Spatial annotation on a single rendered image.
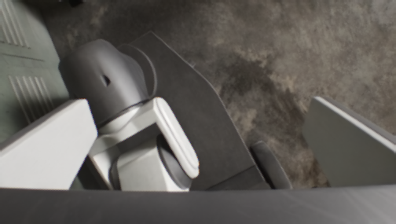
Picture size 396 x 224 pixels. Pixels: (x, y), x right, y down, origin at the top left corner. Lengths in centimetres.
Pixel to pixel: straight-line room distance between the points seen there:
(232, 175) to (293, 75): 42
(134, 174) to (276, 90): 57
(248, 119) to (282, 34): 33
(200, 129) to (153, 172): 22
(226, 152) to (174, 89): 24
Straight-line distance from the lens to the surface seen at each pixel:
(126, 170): 46
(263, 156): 64
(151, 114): 42
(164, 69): 58
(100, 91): 43
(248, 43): 77
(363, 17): 98
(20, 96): 69
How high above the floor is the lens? 74
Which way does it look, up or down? 83 degrees down
